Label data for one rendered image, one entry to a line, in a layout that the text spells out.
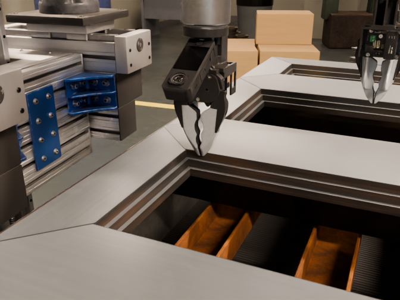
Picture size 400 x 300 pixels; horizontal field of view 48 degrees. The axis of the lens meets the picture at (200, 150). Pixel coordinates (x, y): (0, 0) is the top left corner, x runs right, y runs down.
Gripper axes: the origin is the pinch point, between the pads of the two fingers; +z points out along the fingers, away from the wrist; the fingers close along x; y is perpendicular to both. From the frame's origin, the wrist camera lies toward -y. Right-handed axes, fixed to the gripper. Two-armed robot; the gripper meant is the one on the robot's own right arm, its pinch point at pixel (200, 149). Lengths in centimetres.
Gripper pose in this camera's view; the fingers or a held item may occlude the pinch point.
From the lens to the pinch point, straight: 75.8
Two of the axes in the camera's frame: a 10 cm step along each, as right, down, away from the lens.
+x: -9.1, -1.6, 3.8
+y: 4.1, -3.5, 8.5
